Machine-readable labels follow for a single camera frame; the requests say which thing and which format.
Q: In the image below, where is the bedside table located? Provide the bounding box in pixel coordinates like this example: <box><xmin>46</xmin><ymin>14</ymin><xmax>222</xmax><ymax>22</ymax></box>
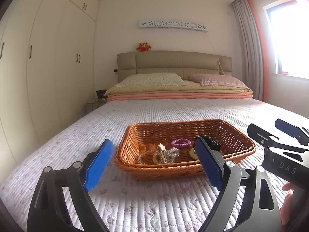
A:
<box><xmin>86</xmin><ymin>98</ymin><xmax>107</xmax><ymax>114</ymax></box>

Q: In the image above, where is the person's right hand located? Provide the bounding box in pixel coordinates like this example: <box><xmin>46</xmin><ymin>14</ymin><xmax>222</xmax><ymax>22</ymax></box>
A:
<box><xmin>280</xmin><ymin>182</ymin><xmax>295</xmax><ymax>231</ymax></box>

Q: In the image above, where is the folded yellow pink blanket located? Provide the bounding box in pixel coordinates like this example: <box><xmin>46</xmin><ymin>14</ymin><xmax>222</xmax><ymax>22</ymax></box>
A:
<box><xmin>105</xmin><ymin>81</ymin><xmax>253</xmax><ymax>102</ymax></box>

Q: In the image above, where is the cream spiral hair tie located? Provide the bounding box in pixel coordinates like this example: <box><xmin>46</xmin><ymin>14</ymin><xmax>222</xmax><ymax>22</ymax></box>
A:
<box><xmin>188</xmin><ymin>148</ymin><xmax>201</xmax><ymax>160</ymax></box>

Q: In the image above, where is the cream floral pillow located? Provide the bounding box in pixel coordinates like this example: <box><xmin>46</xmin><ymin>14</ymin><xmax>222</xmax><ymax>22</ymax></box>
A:
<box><xmin>115</xmin><ymin>72</ymin><xmax>185</xmax><ymax>87</ymax></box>

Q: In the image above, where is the bright window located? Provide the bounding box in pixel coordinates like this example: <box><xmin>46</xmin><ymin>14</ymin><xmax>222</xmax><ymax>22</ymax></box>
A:
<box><xmin>263</xmin><ymin>0</ymin><xmax>308</xmax><ymax>79</ymax></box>

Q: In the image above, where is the brown wicker basket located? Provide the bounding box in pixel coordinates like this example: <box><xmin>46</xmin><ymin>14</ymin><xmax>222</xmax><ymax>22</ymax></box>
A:
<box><xmin>114</xmin><ymin>119</ymin><xmax>256</xmax><ymax>181</ymax></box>

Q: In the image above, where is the purple spiral hair tie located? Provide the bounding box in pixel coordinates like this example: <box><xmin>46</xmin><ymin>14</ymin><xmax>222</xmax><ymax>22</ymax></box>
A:
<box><xmin>171</xmin><ymin>138</ymin><xmax>192</xmax><ymax>149</ymax></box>

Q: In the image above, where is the pink pillow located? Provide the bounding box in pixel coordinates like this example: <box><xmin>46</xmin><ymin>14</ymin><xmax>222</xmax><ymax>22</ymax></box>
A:
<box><xmin>189</xmin><ymin>74</ymin><xmax>247</xmax><ymax>88</ymax></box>

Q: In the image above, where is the grey striped curtain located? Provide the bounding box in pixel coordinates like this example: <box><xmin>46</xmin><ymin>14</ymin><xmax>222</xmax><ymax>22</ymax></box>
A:
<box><xmin>232</xmin><ymin>0</ymin><xmax>264</xmax><ymax>101</ymax></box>

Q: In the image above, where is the black wrist watch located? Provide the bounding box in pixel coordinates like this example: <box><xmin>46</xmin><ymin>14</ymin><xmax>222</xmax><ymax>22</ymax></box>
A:
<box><xmin>203</xmin><ymin>136</ymin><xmax>222</xmax><ymax>152</ymax></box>

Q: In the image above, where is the clear crystal bead bracelet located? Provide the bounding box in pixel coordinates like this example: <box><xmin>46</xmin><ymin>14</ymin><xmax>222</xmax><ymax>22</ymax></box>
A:
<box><xmin>134</xmin><ymin>149</ymin><xmax>165</xmax><ymax>165</ymax></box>

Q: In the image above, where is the white hello kitty wall shelf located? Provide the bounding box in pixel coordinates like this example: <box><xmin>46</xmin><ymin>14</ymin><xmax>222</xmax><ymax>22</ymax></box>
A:
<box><xmin>139</xmin><ymin>19</ymin><xmax>208</xmax><ymax>32</ymax></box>

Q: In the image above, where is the beige padded headboard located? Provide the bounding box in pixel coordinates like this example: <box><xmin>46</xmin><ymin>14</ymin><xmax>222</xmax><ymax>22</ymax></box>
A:
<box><xmin>117</xmin><ymin>51</ymin><xmax>232</xmax><ymax>82</ymax></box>

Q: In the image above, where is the red plush toy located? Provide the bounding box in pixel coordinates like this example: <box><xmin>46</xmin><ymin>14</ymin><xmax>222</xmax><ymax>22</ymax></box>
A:
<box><xmin>136</xmin><ymin>43</ymin><xmax>152</xmax><ymax>52</ymax></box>

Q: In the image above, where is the white quilted bedspread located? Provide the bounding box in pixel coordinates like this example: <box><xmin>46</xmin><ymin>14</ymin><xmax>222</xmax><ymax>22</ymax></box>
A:
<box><xmin>1</xmin><ymin>98</ymin><xmax>308</xmax><ymax>231</ymax></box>

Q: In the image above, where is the white wardrobe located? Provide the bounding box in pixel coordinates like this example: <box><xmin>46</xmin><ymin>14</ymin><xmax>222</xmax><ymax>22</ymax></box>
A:
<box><xmin>1</xmin><ymin>0</ymin><xmax>98</xmax><ymax>180</ymax></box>

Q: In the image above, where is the black device on nightstand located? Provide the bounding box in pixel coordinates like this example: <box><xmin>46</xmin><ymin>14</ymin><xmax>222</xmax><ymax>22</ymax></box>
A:
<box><xmin>96</xmin><ymin>90</ymin><xmax>107</xmax><ymax>99</ymax></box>

